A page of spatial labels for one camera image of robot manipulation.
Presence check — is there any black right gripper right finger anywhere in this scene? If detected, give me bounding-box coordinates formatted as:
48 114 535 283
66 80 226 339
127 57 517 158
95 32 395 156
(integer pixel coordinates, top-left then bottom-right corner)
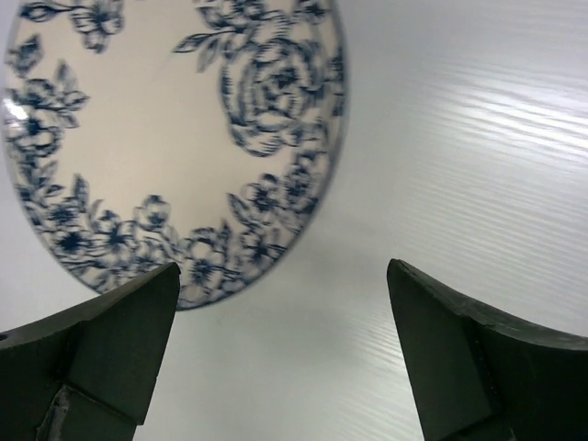
387 259 587 440

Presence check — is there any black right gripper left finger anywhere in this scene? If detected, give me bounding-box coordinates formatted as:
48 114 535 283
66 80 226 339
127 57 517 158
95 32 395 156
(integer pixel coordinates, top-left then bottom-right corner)
1 263 180 440

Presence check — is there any blue white patterned plate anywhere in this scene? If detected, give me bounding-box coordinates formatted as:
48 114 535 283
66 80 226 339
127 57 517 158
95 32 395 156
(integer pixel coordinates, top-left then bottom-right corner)
2 1 347 310

